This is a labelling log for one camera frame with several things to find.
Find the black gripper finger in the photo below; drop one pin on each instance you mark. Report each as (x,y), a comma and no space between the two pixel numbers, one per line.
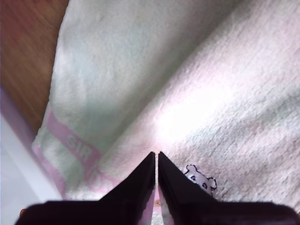
(178,187)
(138,187)

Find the pale green pink tea towel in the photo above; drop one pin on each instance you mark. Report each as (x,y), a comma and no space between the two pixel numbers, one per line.
(164,70)

